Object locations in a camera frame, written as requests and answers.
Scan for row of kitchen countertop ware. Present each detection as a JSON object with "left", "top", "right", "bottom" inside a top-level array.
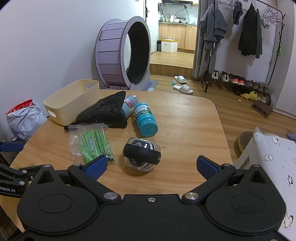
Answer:
[{"left": 159, "top": 14, "right": 197, "bottom": 25}]

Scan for grey curtain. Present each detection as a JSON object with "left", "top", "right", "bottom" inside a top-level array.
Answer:
[{"left": 192, "top": 0, "right": 218, "bottom": 79}]

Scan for range hood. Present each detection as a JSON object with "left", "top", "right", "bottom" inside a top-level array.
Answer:
[{"left": 161, "top": 0, "right": 193, "bottom": 6}]

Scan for grey hanging clothes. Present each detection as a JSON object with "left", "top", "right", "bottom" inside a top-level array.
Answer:
[{"left": 199, "top": 3, "right": 228, "bottom": 51}]

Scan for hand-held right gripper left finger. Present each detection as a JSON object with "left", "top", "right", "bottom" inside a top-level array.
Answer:
[{"left": 30, "top": 155, "right": 122, "bottom": 204}]

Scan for cream plastic basket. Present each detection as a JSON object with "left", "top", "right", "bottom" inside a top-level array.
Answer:
[{"left": 43, "top": 79, "right": 100, "bottom": 126}]

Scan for white wardrobe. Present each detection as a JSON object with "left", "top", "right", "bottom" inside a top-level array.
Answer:
[{"left": 274, "top": 53, "right": 296, "bottom": 120}]

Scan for teal pill bottle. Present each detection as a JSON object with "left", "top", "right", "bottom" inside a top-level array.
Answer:
[{"left": 133, "top": 102, "right": 159, "bottom": 137}]

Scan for white foam box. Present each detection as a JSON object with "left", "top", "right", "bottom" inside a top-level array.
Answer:
[{"left": 161, "top": 39, "right": 178, "bottom": 53}]

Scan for round cardboard cat scratcher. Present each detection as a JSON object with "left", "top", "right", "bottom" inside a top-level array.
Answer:
[{"left": 235, "top": 131, "right": 255, "bottom": 153}]

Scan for white furniture frame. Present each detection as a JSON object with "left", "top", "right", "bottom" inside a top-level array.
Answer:
[{"left": 233, "top": 139, "right": 262, "bottom": 172}]

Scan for dark small hanging garment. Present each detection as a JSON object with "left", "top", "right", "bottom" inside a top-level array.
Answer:
[{"left": 232, "top": 1, "right": 244, "bottom": 25}]

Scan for wooden kitchen cabinets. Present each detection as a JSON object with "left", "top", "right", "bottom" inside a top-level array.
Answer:
[{"left": 159, "top": 22, "right": 198, "bottom": 51}]

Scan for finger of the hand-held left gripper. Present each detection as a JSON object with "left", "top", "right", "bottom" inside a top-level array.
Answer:
[
  {"left": 0, "top": 162, "right": 51, "bottom": 186},
  {"left": 0, "top": 141, "right": 25, "bottom": 168}
]

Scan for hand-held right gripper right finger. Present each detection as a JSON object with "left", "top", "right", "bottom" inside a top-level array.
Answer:
[{"left": 196, "top": 155, "right": 273, "bottom": 204}]

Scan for black clothes rack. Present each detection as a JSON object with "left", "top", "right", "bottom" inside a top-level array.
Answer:
[{"left": 203, "top": 0, "right": 287, "bottom": 87}]

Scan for clear black-banded gyro ball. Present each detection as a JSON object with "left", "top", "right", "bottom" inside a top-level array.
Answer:
[{"left": 122, "top": 138, "right": 162, "bottom": 172}]

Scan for black plastic bag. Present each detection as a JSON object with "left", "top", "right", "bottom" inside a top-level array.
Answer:
[{"left": 75, "top": 91, "right": 128, "bottom": 129}]

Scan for bunch of pink hangers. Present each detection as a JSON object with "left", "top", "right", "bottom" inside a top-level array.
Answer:
[
  {"left": 260, "top": 2, "right": 284, "bottom": 26},
  {"left": 218, "top": 0, "right": 241, "bottom": 8}
]

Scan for white printed blanket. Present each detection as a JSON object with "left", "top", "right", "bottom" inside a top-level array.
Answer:
[{"left": 253, "top": 133, "right": 296, "bottom": 232}]

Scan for grey plastic bag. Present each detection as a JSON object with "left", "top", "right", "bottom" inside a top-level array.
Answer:
[{"left": 6, "top": 99, "right": 48, "bottom": 142}]

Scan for zip bag of green packets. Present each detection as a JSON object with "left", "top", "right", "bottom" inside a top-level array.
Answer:
[{"left": 68, "top": 123, "right": 117, "bottom": 166}]

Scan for purple cat exercise wheel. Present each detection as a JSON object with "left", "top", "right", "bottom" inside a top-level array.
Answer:
[{"left": 95, "top": 16, "right": 160, "bottom": 91}]

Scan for black shoe rack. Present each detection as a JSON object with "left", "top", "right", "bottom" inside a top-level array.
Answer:
[{"left": 204, "top": 72, "right": 271, "bottom": 102}]

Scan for black hanging coat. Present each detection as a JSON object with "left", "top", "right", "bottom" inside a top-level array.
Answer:
[{"left": 238, "top": 4, "right": 263, "bottom": 59}]

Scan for row of shoes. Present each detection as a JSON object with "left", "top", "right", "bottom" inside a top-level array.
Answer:
[{"left": 211, "top": 70, "right": 270, "bottom": 95}]

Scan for brown wedge cat scratcher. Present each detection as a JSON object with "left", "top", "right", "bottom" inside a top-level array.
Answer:
[{"left": 251, "top": 100, "right": 273, "bottom": 118}]

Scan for yellow duck plush toy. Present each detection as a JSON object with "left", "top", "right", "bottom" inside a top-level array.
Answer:
[{"left": 240, "top": 91, "right": 258, "bottom": 102}]

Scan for pale blue pink-label bottle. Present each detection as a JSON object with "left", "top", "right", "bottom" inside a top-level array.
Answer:
[{"left": 122, "top": 95, "right": 140, "bottom": 116}]

